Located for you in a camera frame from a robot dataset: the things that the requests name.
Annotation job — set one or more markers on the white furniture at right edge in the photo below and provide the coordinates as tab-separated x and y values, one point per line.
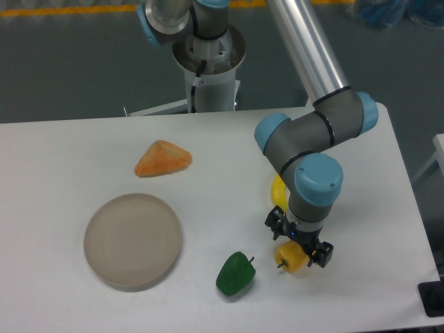
431	165

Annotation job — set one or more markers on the yellow banana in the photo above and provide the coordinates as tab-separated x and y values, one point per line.
278	193

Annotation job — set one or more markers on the green bell pepper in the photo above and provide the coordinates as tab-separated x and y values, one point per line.
236	274

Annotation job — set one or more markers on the orange triangular bread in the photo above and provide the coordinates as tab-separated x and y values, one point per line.
161	158

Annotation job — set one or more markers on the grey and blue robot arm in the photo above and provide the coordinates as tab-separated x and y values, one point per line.
294	147

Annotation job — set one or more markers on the yellow bell pepper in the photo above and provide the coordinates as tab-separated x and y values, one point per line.
290	257

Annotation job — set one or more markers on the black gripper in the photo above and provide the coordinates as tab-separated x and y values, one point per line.
304	233

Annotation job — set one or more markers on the beige round plate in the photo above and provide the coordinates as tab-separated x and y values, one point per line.
132	242

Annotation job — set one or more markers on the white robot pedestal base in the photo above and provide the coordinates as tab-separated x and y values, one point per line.
209	68

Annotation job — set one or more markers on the black device at table edge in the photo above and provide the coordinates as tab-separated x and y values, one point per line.
431	294

